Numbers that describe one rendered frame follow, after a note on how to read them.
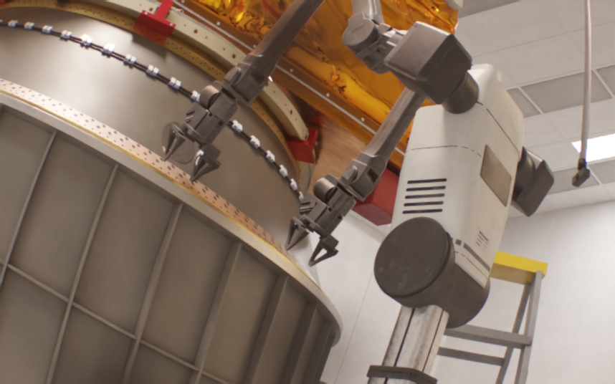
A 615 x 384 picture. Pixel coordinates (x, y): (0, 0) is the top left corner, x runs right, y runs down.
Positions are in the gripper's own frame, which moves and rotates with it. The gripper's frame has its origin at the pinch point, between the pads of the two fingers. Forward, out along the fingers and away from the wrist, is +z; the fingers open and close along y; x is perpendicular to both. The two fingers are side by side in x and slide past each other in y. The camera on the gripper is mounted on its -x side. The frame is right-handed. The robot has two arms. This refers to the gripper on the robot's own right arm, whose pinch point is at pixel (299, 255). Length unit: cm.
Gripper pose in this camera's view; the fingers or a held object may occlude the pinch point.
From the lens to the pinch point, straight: 201.6
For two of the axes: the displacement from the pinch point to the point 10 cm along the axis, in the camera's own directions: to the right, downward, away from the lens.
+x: 5.1, 3.9, -7.7
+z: -6.2, 7.8, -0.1
